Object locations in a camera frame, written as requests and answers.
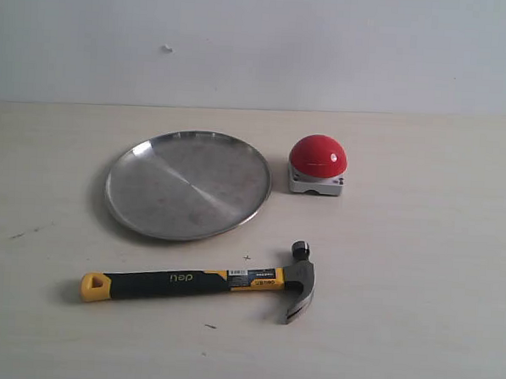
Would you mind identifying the yellow black claw hammer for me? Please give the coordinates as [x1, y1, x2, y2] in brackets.
[80, 241, 315, 324]

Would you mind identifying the red dome push button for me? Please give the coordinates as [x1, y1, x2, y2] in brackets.
[288, 134, 348, 197]

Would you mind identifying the round steel plate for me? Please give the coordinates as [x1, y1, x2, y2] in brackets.
[103, 131, 272, 242]

